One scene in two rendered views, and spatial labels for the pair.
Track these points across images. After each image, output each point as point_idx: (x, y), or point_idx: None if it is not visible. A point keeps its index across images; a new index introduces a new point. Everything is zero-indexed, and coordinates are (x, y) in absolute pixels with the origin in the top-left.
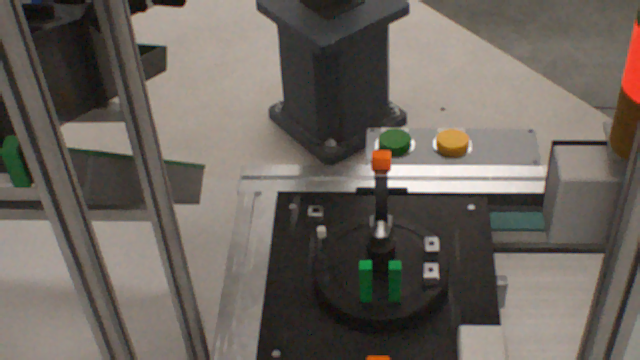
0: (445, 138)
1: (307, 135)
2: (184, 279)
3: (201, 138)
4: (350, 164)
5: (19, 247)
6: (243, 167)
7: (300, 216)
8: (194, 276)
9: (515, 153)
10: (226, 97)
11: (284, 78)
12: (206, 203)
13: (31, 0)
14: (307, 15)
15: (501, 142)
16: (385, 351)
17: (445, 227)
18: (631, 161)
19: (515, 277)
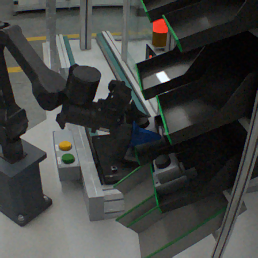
0: (65, 145)
1: (39, 207)
2: None
3: (40, 249)
4: (49, 197)
5: None
6: (90, 197)
7: (115, 173)
8: (124, 231)
9: (66, 133)
10: (8, 245)
11: (25, 198)
12: (82, 237)
13: (148, 132)
14: (24, 159)
15: (61, 136)
16: None
17: (109, 142)
18: (167, 44)
19: None
